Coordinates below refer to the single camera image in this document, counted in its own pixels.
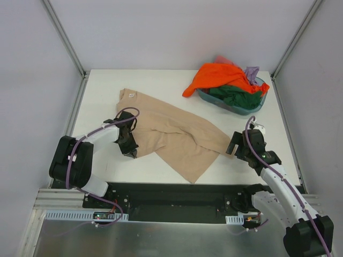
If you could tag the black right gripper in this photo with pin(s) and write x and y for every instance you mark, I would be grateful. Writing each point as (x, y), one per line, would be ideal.
(238, 146)

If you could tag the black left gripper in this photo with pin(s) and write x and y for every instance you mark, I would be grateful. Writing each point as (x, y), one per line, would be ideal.
(128, 146)

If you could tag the beige t shirt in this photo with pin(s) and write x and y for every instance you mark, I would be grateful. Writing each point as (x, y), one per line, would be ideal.
(186, 142)

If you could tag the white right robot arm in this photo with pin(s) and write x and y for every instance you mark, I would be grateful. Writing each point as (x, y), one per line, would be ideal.
(306, 232)

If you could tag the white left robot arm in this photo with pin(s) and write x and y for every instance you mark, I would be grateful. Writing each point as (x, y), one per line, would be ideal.
(73, 159)

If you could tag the green t shirt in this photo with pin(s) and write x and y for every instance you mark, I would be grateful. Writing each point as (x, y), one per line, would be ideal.
(236, 97)

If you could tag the teal plastic laundry basket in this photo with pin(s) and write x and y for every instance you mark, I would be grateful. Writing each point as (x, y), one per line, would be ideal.
(204, 95)

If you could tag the lilac t shirt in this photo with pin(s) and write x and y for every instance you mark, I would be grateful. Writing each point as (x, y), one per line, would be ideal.
(251, 74)

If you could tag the orange t shirt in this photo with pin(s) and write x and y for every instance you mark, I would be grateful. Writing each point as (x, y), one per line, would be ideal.
(213, 75)

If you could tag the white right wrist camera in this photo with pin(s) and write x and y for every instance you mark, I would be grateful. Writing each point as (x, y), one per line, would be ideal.
(255, 126)

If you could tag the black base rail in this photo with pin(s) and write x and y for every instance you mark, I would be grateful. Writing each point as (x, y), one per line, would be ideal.
(180, 203)

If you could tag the right aluminium frame post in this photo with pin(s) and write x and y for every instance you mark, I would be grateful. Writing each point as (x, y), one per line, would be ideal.
(314, 8)

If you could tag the aluminium frame post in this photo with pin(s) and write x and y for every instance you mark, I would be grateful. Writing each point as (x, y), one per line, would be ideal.
(52, 14)
(314, 8)

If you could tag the right white cable duct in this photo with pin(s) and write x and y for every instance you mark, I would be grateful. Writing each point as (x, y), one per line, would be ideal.
(242, 219)

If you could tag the white cable duct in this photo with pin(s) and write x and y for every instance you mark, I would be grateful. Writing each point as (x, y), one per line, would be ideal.
(71, 215)
(242, 219)

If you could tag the left white cable duct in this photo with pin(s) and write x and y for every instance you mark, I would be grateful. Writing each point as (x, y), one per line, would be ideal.
(71, 215)

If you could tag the left aluminium frame post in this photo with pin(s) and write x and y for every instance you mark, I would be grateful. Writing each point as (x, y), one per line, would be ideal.
(52, 14)

